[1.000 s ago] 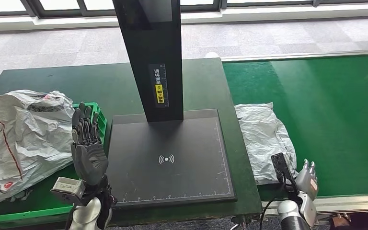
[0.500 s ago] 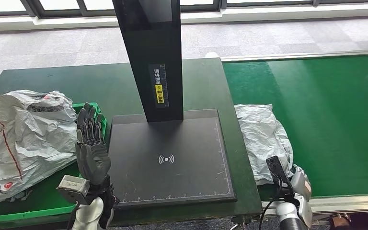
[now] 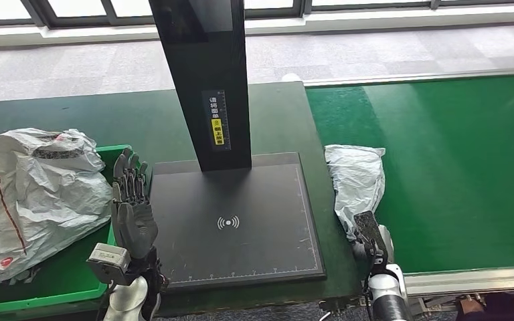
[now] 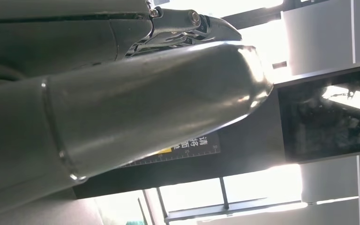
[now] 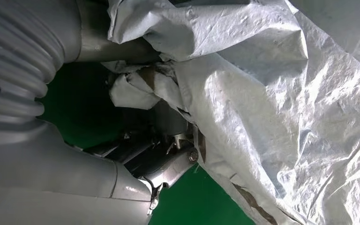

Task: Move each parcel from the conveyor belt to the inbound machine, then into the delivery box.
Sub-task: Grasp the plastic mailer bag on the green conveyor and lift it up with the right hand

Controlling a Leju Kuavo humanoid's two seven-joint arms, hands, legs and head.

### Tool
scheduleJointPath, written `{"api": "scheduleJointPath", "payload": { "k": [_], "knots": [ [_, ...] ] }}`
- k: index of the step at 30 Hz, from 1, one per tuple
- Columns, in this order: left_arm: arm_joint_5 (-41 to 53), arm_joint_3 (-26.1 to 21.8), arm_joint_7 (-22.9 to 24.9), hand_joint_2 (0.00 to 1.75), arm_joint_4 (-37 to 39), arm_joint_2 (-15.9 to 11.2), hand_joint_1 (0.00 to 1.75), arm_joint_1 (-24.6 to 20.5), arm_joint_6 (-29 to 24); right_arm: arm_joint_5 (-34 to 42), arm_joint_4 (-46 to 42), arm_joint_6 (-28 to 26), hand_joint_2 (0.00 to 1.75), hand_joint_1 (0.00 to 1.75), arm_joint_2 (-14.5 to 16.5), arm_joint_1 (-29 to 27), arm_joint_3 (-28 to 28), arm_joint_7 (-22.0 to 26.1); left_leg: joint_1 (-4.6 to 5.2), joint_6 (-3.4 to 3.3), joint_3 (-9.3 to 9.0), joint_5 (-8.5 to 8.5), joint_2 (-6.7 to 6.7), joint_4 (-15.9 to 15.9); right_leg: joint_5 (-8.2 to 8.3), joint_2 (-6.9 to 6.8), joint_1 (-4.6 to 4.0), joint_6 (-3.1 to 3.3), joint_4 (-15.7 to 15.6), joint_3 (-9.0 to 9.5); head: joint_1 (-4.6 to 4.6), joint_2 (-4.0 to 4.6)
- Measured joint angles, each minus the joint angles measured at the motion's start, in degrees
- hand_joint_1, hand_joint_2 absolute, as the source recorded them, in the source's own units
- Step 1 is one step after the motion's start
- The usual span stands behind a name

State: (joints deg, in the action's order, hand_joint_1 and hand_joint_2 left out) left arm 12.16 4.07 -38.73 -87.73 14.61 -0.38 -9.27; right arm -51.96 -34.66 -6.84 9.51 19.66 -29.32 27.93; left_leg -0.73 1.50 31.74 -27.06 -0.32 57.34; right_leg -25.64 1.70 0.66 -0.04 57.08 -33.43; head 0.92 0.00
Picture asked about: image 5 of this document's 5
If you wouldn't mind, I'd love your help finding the green conveyor belt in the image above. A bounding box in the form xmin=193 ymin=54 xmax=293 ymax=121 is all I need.
xmin=36 ymin=61 xmax=257 ymax=225

